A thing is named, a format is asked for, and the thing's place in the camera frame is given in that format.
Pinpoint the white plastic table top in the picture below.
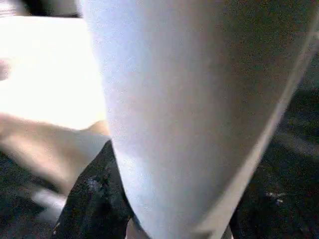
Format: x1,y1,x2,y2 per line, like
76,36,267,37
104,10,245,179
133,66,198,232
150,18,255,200
0,14,114,200

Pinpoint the black plastic mat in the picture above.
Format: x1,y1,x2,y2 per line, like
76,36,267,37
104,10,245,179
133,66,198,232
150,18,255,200
0,82,319,239

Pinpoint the white plastic table leg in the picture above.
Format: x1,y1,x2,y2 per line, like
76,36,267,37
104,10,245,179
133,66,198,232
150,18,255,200
81,0,319,239

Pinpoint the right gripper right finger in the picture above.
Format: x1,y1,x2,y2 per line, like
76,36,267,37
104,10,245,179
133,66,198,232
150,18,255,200
228,159,319,239

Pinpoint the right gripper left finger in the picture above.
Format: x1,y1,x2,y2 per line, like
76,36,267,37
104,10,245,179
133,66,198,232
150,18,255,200
53,139,137,239

